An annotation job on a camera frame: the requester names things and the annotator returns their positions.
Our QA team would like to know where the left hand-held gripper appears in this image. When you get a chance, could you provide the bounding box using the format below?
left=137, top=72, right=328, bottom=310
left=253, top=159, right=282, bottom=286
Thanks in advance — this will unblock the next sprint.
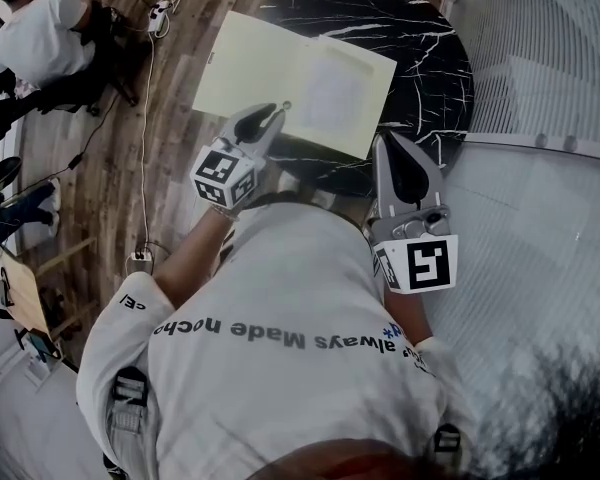
left=189, top=101, right=287, bottom=210

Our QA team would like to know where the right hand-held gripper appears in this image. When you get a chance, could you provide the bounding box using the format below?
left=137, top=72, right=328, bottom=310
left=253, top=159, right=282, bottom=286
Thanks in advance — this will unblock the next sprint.
left=368, top=130, right=460, bottom=296

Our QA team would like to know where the cream folder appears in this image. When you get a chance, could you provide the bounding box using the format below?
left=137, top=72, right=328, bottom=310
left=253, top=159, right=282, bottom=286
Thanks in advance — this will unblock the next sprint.
left=192, top=10, right=398, bottom=161

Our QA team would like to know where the person's left forearm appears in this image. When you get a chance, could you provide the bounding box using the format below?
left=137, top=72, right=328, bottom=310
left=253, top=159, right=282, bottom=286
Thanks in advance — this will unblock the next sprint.
left=152, top=206, right=237, bottom=310

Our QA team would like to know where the person's right forearm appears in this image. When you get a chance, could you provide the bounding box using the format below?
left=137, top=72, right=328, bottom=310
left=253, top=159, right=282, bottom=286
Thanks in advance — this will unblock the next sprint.
left=382, top=287, right=432, bottom=348

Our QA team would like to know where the black marble round table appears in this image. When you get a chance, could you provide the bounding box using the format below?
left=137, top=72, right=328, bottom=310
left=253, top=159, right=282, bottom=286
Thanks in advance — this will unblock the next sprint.
left=256, top=0, right=476, bottom=200

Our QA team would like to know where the large white power strip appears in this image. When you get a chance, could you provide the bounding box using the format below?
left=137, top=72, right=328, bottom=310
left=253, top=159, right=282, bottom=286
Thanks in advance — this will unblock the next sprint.
left=146, top=0, right=175, bottom=35

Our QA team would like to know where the black office chair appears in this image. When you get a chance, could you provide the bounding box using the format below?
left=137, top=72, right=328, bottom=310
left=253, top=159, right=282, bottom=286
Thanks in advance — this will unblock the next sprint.
left=0, top=7, right=142, bottom=150

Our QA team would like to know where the person's white printed shirt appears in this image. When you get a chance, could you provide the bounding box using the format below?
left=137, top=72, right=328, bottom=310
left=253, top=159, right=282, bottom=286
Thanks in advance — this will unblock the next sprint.
left=75, top=201, right=482, bottom=480

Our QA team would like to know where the black chair seat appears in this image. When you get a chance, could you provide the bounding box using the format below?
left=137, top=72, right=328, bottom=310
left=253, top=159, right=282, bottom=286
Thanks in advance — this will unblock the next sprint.
left=0, top=156, right=23, bottom=195

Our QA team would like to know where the light wooden table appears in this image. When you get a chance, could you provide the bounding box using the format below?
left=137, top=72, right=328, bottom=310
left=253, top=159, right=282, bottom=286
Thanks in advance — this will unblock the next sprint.
left=0, top=237, right=100, bottom=340

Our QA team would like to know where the silver wrist bracelet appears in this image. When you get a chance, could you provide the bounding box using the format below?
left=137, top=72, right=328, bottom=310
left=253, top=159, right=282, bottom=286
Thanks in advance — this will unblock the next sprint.
left=209, top=203, right=240, bottom=223

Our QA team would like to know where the long white cable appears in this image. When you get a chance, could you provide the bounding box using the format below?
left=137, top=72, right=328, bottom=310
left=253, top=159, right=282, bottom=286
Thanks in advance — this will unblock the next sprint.
left=137, top=31, right=157, bottom=260

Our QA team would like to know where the black looped cable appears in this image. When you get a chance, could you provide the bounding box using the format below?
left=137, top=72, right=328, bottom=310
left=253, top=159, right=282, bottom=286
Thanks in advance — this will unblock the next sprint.
left=138, top=240, right=172, bottom=275

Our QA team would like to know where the black cable with adapter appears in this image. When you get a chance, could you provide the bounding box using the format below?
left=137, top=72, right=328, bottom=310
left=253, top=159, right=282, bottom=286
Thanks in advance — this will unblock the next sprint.
left=0, top=92, right=122, bottom=210

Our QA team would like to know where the grey shoulder strap with buckle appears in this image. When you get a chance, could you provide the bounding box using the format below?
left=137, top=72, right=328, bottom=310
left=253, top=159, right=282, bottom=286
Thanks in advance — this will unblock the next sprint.
left=104, top=366, right=151, bottom=474
left=429, top=423, right=465, bottom=469

